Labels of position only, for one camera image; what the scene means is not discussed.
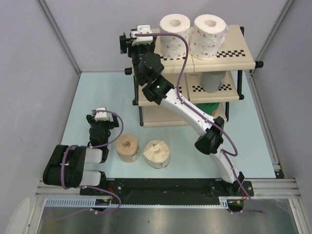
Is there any brown wrapped paper roll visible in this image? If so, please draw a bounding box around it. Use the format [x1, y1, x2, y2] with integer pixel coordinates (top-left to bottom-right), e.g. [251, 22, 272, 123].
[116, 135, 139, 163]

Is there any beige three-tier shelf rack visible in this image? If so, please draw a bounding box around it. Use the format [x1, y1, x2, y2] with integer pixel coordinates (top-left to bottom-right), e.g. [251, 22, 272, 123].
[133, 25, 263, 127]

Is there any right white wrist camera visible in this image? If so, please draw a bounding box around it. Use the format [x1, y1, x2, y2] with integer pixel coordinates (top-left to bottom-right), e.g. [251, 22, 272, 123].
[130, 25, 153, 46]

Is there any green paper towel roll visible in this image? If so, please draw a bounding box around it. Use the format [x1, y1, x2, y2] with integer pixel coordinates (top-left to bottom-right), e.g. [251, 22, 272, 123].
[196, 102, 219, 116]

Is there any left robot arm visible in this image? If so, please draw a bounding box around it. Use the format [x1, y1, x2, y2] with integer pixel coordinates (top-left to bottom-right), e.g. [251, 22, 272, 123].
[42, 112, 119, 195]

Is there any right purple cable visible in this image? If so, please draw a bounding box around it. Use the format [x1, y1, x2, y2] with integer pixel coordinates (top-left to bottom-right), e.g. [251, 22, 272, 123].
[134, 33, 267, 215]

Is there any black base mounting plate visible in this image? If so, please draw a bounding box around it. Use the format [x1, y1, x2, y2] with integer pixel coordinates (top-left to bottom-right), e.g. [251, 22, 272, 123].
[79, 177, 254, 198]

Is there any cream paper roll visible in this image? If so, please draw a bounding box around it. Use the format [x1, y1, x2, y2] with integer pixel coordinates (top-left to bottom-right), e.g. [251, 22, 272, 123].
[143, 140, 171, 169]

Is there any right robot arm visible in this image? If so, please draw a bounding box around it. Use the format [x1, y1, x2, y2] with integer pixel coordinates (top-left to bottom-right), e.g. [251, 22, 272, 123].
[119, 31, 245, 195]

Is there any white dotted paper roll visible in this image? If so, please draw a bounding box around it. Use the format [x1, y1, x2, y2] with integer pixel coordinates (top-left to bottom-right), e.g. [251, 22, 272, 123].
[159, 14, 191, 59]

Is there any purple cable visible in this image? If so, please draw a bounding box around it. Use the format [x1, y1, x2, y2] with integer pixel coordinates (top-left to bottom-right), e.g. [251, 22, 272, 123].
[57, 110, 124, 217]
[134, 33, 267, 215]

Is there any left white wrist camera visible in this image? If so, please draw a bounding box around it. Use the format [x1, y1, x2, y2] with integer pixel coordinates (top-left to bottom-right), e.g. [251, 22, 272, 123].
[92, 107, 109, 121]

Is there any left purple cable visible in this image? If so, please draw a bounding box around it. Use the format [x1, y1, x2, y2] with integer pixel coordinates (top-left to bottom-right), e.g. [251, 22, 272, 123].
[57, 110, 124, 217]

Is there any white pinkish paper roll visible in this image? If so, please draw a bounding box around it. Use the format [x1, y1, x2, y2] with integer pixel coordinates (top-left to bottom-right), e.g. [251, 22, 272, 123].
[189, 14, 228, 60]

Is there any grey paper towel roll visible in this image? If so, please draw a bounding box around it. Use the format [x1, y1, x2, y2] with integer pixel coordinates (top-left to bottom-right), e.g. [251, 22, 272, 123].
[200, 71, 227, 93]

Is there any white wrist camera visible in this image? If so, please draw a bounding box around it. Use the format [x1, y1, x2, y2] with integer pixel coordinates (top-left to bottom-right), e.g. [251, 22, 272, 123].
[92, 107, 109, 121]
[130, 25, 153, 46]

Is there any slotted cable duct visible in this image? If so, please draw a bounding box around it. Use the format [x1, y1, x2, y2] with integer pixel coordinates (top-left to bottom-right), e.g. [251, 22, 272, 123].
[45, 197, 228, 209]

